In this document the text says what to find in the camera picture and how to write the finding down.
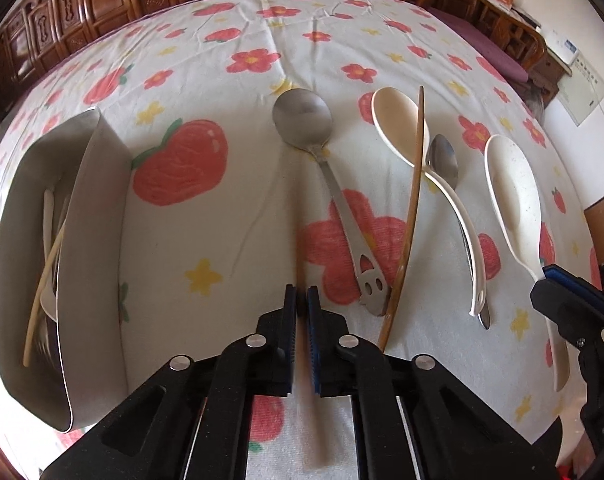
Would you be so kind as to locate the purple armchair cushion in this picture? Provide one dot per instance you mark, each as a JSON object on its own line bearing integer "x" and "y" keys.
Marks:
{"x": 477, "y": 40}

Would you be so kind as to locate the rectangular metal tray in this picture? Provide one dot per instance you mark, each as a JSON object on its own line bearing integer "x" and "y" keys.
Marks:
{"x": 102, "y": 260}

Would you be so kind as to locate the white wall panel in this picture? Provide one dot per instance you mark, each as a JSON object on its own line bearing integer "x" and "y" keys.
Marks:
{"x": 587, "y": 90}

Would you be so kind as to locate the grey mop head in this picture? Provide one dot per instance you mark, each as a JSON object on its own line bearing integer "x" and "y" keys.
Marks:
{"x": 536, "y": 100}

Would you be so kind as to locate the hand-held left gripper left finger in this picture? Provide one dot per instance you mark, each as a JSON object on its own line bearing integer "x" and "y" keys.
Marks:
{"x": 292, "y": 350}

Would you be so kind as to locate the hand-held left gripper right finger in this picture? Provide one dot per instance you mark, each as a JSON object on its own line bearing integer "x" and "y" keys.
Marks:
{"x": 312, "y": 350}

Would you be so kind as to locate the metal utensil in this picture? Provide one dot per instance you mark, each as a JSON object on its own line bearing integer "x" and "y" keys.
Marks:
{"x": 46, "y": 345}

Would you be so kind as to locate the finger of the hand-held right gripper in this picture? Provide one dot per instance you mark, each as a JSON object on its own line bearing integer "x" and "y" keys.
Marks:
{"x": 562, "y": 310}
{"x": 572, "y": 280}

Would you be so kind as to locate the white box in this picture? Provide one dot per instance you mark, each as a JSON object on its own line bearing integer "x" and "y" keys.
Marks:
{"x": 562, "y": 47}

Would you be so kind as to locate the large metal spoon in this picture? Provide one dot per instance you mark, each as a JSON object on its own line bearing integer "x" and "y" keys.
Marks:
{"x": 302, "y": 115}

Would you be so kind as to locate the light wooden chopstick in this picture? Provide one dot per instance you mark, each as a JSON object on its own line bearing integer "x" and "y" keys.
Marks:
{"x": 42, "y": 285}

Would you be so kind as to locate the floral strawberry tablecloth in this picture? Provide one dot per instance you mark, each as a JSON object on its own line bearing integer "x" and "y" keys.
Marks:
{"x": 232, "y": 185}

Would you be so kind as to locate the small metal spoon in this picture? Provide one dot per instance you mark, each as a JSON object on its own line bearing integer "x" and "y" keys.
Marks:
{"x": 444, "y": 160}

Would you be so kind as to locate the carved wooden armchair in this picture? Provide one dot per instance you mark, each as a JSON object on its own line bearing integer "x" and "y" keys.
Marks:
{"x": 507, "y": 35}

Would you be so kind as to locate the wooden side table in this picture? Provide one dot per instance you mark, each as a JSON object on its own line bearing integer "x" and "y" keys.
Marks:
{"x": 549, "y": 75}

